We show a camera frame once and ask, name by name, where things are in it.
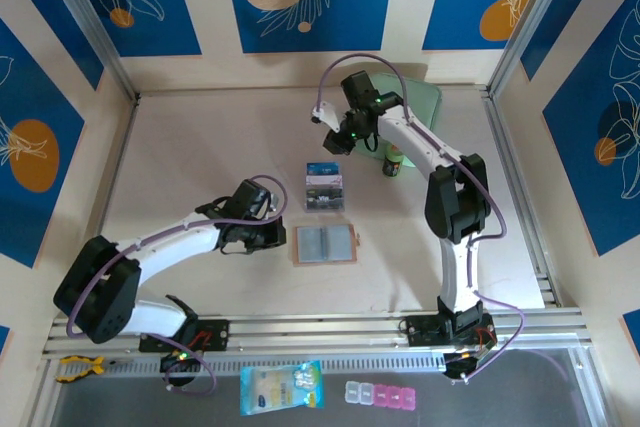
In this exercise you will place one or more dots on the tan leather card holder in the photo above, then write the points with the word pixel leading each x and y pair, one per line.
pixel 310 244

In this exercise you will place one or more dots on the black credit card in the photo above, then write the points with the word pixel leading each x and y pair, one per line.
pixel 325 199

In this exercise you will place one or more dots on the blue credit card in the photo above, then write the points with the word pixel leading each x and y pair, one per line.
pixel 322 168

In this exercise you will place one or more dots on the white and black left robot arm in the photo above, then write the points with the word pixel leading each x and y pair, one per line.
pixel 175 252

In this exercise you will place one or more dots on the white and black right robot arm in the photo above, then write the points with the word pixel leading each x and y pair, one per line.
pixel 410 142

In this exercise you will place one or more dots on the clear plastic card tray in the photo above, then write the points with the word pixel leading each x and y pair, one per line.
pixel 325 210

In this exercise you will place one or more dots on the mint green zip pouch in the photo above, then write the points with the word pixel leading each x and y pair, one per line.
pixel 427 102

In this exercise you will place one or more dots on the small dark bottle green cap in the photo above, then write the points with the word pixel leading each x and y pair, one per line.
pixel 392 167

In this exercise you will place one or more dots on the black controller board with LED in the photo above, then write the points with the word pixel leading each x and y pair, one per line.
pixel 462 364
pixel 177 362

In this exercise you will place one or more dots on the blue wet wipes packet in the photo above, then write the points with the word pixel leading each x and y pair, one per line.
pixel 280 389

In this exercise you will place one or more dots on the white and pink pill organizer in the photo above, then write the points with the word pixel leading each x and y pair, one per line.
pixel 380 394

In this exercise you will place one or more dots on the grey metal front shelf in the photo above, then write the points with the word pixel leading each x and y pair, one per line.
pixel 500 407

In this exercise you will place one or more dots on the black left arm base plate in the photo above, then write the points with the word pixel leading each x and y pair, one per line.
pixel 215 334

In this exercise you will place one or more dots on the aluminium front frame rail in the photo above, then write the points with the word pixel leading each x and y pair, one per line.
pixel 310 329

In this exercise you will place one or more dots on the aluminium left side rail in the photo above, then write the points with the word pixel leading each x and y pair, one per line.
pixel 121 157

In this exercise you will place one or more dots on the aluminium right corner post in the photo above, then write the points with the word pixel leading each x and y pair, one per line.
pixel 520 32

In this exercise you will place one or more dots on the aluminium corner post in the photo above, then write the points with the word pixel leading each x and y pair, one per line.
pixel 520 32
pixel 100 32

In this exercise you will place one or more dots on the aluminium right side rail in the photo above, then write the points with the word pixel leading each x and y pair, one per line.
pixel 510 172

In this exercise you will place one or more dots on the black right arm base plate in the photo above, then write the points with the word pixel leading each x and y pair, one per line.
pixel 425 332

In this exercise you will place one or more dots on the aluminium left corner post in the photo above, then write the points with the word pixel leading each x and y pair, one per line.
pixel 100 32

